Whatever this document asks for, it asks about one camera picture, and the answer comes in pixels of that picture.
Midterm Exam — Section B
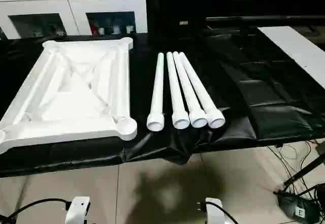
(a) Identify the black horizontal bar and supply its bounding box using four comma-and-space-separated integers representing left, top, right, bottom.
205, 14, 325, 24

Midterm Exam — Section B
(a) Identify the black stand with white label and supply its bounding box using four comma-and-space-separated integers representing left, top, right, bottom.
276, 152, 325, 220

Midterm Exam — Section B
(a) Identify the white plastic table top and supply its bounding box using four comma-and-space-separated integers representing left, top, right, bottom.
0, 37, 138, 155

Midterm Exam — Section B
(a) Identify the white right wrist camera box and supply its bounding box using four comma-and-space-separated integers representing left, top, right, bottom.
204, 197, 230, 224

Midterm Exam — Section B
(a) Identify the white plastic table leg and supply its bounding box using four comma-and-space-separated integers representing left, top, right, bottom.
173, 51, 208, 129
147, 53, 165, 132
166, 51, 191, 130
178, 52, 226, 129

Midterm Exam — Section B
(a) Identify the white flat board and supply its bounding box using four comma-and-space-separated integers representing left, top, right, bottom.
257, 26, 325, 89

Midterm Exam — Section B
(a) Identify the black work mat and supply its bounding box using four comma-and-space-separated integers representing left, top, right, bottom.
0, 30, 325, 178

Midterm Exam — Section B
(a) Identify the dark cabinet with yellow label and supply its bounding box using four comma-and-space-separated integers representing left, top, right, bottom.
145, 0, 325, 38

